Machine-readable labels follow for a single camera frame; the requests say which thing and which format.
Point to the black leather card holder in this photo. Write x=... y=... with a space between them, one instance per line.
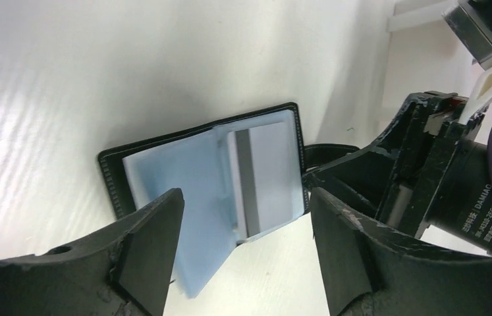
x=196 y=160

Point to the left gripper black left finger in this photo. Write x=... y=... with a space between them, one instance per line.
x=124 y=268

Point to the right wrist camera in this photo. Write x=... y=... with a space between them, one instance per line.
x=471 y=22

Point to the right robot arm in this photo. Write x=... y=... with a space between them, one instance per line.
x=464 y=208

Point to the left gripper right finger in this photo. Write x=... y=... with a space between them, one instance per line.
x=369 y=268

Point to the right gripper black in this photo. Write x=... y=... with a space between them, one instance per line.
x=401 y=186

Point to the silver VIP card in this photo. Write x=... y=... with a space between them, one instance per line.
x=261 y=169

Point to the white plastic bin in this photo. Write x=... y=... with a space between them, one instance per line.
x=424 y=55

